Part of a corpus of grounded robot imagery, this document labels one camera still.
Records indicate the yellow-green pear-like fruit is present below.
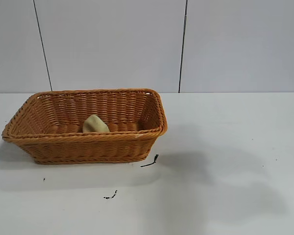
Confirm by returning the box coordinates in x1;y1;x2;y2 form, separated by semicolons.
82;114;110;133

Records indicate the brown woven wicker basket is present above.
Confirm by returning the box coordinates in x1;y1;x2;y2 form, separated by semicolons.
1;88;169;165

